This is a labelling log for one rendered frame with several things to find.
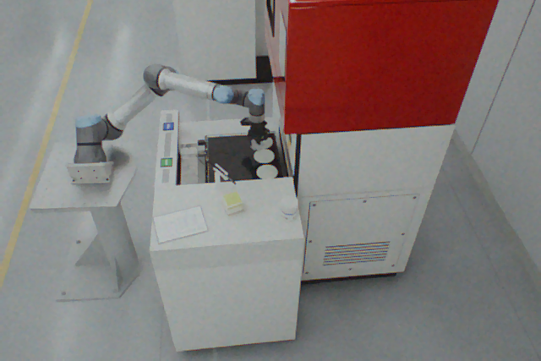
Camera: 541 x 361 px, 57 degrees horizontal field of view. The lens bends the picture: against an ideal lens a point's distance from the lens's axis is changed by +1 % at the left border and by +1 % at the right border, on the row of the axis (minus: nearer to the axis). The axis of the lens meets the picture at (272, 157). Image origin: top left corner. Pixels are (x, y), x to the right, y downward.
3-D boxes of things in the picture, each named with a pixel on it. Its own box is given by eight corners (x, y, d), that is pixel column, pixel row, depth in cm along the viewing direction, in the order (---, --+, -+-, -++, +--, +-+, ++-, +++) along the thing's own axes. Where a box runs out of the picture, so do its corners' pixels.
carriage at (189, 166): (198, 145, 257) (197, 141, 255) (198, 198, 231) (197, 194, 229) (182, 146, 256) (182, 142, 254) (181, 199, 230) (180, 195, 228)
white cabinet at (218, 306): (274, 209, 337) (276, 117, 281) (294, 347, 269) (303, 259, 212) (179, 216, 332) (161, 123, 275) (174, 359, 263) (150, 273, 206)
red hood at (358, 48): (400, 29, 272) (425, -88, 231) (456, 123, 214) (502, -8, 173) (264, 35, 265) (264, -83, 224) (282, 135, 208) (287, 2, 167)
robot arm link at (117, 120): (83, 126, 249) (158, 58, 233) (102, 126, 263) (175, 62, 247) (95, 145, 247) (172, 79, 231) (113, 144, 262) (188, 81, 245)
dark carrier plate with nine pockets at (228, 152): (274, 134, 258) (274, 133, 258) (281, 181, 234) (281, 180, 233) (207, 138, 255) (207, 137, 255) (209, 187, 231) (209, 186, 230)
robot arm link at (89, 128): (70, 143, 237) (68, 114, 237) (89, 142, 250) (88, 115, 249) (91, 142, 233) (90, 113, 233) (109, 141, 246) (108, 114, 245)
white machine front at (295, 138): (276, 95, 294) (278, 35, 267) (297, 197, 236) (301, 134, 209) (271, 95, 294) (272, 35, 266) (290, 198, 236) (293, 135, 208)
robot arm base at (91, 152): (70, 164, 233) (68, 143, 232) (77, 162, 248) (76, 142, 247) (103, 162, 235) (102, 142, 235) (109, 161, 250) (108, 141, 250)
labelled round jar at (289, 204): (295, 209, 212) (297, 194, 206) (297, 221, 207) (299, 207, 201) (279, 210, 212) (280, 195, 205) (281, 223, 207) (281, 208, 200)
